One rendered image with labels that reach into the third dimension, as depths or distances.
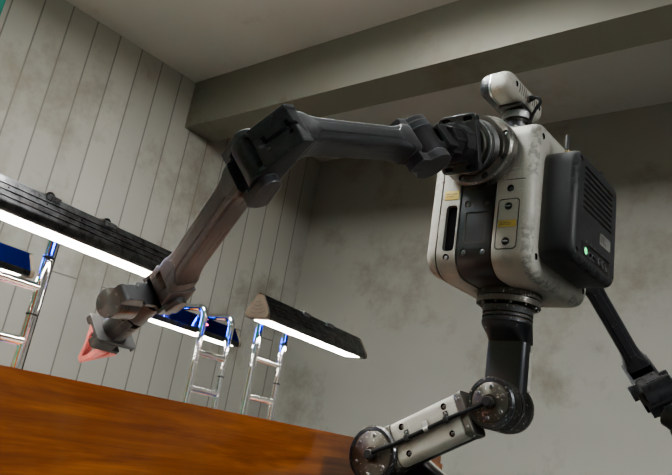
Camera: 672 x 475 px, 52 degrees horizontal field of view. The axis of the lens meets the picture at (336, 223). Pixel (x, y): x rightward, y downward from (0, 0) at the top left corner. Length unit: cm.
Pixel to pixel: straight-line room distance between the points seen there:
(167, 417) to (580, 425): 250
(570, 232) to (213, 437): 79
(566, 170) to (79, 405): 101
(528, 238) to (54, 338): 260
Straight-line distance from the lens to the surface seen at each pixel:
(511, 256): 143
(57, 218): 146
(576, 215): 146
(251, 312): 199
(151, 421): 125
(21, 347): 166
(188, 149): 408
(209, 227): 120
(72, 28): 383
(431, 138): 134
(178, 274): 130
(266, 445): 152
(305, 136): 106
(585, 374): 351
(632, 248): 359
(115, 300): 134
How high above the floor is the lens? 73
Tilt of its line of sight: 18 degrees up
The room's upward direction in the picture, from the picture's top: 10 degrees clockwise
